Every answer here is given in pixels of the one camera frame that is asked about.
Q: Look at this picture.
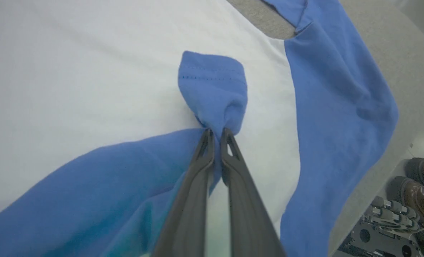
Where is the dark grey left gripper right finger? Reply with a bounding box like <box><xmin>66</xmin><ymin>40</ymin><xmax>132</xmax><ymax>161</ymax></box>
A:
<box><xmin>220</xmin><ymin>127</ymin><xmax>287</xmax><ymax>257</ymax></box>

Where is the white garment with blue sleeves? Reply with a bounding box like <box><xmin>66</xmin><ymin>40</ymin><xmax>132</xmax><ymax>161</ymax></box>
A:
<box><xmin>0</xmin><ymin>0</ymin><xmax>400</xmax><ymax>257</ymax></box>

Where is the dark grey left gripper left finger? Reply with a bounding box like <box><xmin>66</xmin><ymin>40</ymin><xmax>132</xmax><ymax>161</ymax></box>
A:
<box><xmin>152</xmin><ymin>128</ymin><xmax>215</xmax><ymax>257</ymax></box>

